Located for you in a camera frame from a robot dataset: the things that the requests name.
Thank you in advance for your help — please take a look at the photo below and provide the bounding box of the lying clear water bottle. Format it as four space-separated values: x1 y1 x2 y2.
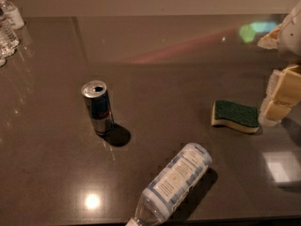
125 142 212 226

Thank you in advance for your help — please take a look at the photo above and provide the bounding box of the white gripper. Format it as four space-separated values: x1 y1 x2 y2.
258 1 301 127

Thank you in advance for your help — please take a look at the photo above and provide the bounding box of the white labelled bottle top left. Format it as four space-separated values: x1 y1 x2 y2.
0 0 24 30

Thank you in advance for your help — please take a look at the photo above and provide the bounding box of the green and yellow sponge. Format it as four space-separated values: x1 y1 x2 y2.
211 100 260 134

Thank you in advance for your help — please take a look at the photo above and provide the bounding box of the clear ribbed water bottle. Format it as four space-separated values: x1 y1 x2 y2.
0 9 20 57

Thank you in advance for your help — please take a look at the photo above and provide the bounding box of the blue silver redbull can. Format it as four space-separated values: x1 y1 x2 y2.
81 80 114 137

